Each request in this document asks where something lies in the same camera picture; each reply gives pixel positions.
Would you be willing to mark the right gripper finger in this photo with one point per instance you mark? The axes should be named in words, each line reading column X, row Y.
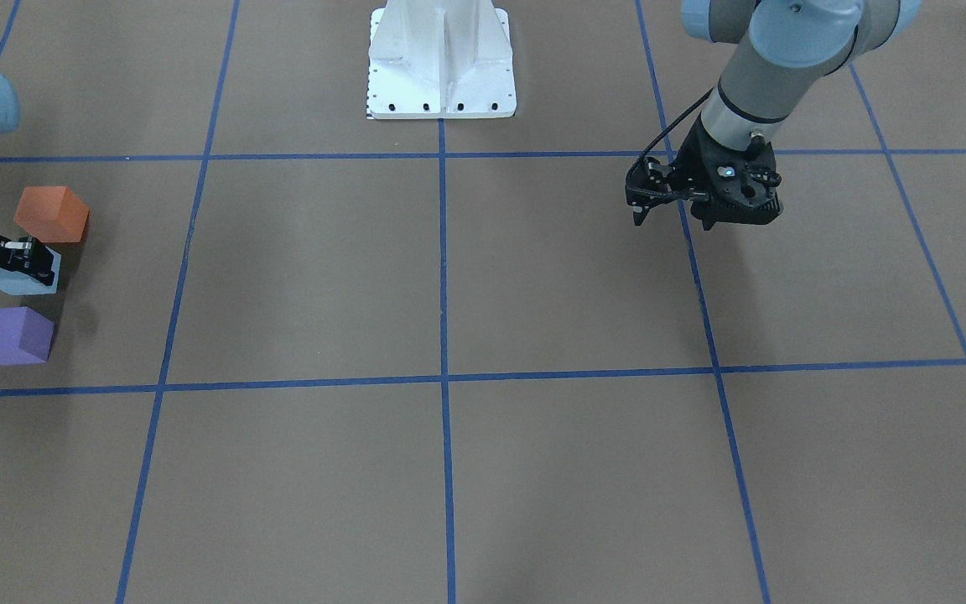
column 29, row 256

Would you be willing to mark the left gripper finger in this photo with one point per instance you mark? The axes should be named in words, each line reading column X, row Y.
column 707, row 214
column 640, row 208

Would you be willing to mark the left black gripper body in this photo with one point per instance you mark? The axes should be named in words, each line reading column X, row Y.
column 695, row 165

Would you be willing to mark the light blue foam block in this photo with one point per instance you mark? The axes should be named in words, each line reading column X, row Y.
column 22, row 285

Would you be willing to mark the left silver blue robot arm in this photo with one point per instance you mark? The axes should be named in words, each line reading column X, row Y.
column 782, row 48

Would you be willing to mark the orange foam block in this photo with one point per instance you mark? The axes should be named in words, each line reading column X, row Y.
column 53, row 214

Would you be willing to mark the purple foam block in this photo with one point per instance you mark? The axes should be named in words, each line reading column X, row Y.
column 25, row 336

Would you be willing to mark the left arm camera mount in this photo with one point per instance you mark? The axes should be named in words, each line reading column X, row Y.
column 746, row 192

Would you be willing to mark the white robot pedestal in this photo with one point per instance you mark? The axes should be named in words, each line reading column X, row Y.
column 440, row 60

